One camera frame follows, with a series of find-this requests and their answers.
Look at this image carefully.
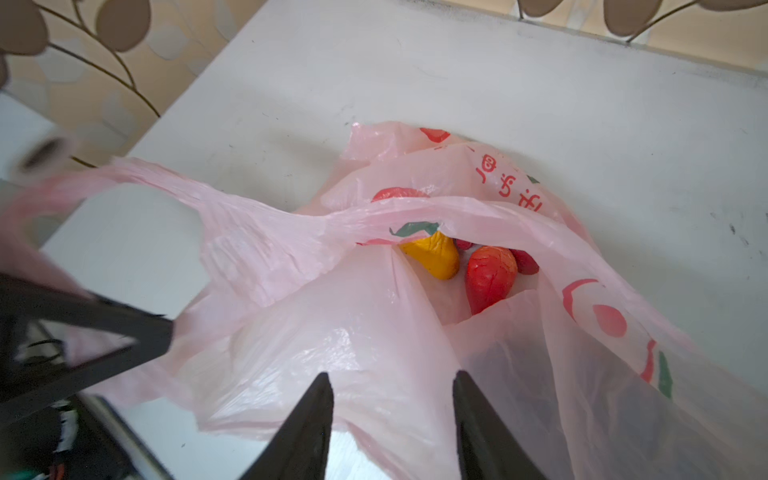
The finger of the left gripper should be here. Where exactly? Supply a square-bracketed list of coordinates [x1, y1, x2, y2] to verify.
[1, 274, 173, 426]

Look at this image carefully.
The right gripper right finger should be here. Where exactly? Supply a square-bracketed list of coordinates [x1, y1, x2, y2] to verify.
[452, 370, 546, 480]

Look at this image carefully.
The dark red fake fruit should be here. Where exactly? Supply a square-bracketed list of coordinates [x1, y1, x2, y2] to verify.
[454, 239, 540, 275]

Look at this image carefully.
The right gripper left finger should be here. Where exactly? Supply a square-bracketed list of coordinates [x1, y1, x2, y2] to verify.
[240, 372, 334, 480]

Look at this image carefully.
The red fake strawberry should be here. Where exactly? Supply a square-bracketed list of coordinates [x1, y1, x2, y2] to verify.
[465, 246, 518, 315]

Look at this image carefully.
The pink plastic bag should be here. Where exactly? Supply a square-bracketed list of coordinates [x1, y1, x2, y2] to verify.
[1, 122, 767, 479]

